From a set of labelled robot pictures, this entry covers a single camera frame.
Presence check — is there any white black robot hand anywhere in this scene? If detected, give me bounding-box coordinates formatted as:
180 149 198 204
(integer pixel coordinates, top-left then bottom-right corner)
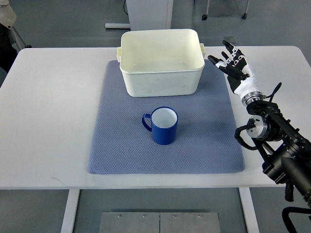
207 40 263 106

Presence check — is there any blue mug white inside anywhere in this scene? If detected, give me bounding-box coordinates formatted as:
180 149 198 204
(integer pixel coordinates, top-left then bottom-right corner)
141 106 178 145

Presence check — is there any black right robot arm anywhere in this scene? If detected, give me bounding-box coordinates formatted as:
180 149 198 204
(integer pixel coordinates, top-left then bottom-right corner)
234 83 311 205

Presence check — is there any cream plastic box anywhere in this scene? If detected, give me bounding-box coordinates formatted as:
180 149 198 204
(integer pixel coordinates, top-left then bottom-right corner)
117 29 205 97

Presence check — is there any grey floor outlet plate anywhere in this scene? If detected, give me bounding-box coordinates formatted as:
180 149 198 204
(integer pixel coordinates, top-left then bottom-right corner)
224 36 238 44

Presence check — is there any blue textured mat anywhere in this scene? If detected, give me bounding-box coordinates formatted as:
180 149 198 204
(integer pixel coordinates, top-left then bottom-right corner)
88 61 245 175

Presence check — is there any grey metal floor plate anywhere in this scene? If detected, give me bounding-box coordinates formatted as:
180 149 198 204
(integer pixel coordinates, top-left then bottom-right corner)
99 212 221 233

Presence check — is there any white pedestal column base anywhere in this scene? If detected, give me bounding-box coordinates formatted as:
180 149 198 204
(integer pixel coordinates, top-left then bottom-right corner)
104 0 174 31

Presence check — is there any white table leg frame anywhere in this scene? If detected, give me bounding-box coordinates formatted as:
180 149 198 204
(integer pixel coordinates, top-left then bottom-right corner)
60 189 80 233

